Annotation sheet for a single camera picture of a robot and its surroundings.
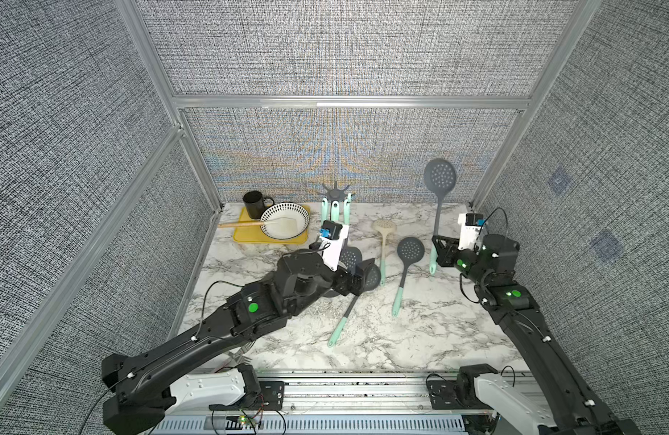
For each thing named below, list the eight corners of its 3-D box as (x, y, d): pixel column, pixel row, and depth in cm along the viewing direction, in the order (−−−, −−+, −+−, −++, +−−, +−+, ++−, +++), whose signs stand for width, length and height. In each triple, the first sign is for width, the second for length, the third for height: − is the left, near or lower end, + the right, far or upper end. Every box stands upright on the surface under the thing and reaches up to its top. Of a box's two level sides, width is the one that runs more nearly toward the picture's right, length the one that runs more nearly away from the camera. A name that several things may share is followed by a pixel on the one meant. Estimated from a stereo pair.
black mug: (239, 212, 116) (235, 201, 111) (254, 198, 122) (251, 187, 117) (256, 221, 113) (253, 210, 108) (271, 206, 119) (268, 195, 113)
